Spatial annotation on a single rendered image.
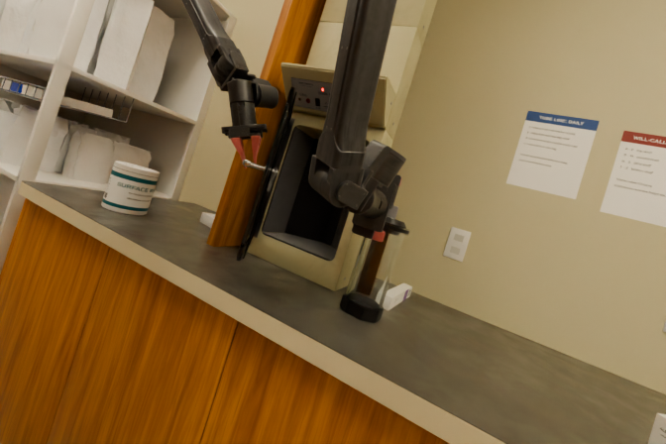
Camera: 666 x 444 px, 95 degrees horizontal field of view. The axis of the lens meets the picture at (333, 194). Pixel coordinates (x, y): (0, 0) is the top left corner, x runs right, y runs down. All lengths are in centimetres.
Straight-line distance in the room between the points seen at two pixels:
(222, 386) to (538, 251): 103
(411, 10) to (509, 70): 52
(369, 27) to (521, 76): 101
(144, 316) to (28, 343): 48
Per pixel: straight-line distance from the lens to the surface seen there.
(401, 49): 97
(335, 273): 87
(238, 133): 75
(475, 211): 124
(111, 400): 103
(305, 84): 92
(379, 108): 84
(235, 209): 99
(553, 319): 129
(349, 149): 44
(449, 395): 61
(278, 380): 68
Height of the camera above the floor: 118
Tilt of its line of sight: 1 degrees up
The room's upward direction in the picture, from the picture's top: 18 degrees clockwise
